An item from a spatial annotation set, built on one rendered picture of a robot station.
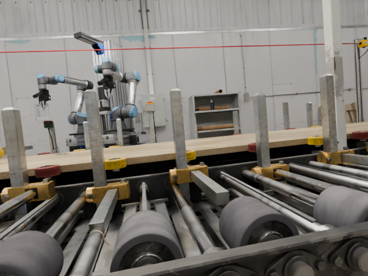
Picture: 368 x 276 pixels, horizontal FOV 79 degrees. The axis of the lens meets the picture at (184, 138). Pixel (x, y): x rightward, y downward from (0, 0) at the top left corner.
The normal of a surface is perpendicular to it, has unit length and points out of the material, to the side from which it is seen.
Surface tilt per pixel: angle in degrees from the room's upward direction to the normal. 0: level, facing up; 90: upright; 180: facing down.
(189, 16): 90
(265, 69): 90
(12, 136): 90
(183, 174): 90
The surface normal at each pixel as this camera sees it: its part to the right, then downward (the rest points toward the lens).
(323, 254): 0.18, 0.04
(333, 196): -0.61, -0.78
